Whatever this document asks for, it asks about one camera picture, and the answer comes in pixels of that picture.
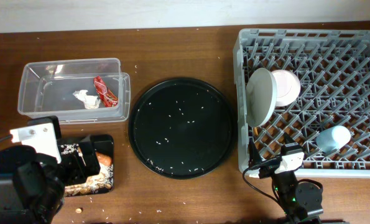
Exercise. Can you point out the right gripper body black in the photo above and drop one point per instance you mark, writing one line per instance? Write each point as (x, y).
(270, 172)

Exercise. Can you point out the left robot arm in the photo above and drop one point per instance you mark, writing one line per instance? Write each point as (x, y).
(32, 184)

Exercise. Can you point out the red snack wrapper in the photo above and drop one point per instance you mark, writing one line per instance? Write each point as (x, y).
(105, 94)

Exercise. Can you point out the light blue cup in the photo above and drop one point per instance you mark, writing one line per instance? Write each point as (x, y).
(333, 138)

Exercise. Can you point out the orange carrot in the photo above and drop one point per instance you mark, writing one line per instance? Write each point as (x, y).
(104, 159)

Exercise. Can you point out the grey dishwasher rack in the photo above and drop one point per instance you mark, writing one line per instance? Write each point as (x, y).
(333, 67)

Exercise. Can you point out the grey plate with food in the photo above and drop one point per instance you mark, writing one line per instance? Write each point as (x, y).
(261, 97)

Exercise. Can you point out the spilled rice and peanuts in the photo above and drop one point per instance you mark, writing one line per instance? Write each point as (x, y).
(96, 184)

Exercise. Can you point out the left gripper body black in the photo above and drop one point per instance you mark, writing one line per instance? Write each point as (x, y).
(71, 168)

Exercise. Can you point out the black rectangular tray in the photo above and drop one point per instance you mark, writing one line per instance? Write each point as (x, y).
(102, 142)

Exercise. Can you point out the white pink bowl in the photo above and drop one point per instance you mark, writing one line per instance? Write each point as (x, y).
(288, 87)

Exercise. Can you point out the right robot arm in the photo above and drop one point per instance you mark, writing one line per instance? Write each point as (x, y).
(299, 199)

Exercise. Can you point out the clear plastic bin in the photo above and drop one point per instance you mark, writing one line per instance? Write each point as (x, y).
(47, 88)

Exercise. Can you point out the round black tray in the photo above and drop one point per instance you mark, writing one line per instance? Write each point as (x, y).
(182, 128)

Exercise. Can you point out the white tissue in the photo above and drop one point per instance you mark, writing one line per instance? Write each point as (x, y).
(90, 102)

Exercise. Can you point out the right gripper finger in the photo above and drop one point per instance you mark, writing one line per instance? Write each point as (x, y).
(254, 156)
(291, 146)

